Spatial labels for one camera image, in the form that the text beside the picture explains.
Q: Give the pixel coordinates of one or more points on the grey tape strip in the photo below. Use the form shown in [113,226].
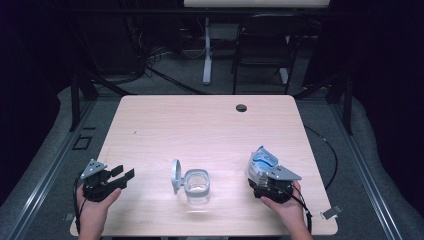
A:
[69,217]
[331,212]

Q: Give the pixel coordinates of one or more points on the black metal frame post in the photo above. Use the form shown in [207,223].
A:
[348,110]
[75,106]

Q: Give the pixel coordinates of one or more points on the black folding chair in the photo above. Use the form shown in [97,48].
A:
[263,43]

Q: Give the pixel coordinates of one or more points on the person's left hand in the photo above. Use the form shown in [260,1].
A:
[93,213]

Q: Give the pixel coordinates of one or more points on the clear container with white lid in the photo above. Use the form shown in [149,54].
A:
[175,176]

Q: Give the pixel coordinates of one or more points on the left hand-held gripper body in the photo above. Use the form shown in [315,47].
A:
[98,188]

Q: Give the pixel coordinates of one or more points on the white and blue bag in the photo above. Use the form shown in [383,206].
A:
[261,160]

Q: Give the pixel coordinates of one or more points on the aluminium floor rail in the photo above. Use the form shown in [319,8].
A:
[365,173]
[48,173]

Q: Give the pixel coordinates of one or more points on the white standing desk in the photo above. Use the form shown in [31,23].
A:
[207,66]

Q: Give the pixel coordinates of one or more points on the dark curtain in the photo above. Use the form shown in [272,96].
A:
[26,83]
[390,83]

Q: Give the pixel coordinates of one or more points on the person's right hand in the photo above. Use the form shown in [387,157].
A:
[293,213]

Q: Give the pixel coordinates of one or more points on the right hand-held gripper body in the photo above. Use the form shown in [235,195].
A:
[278,190]

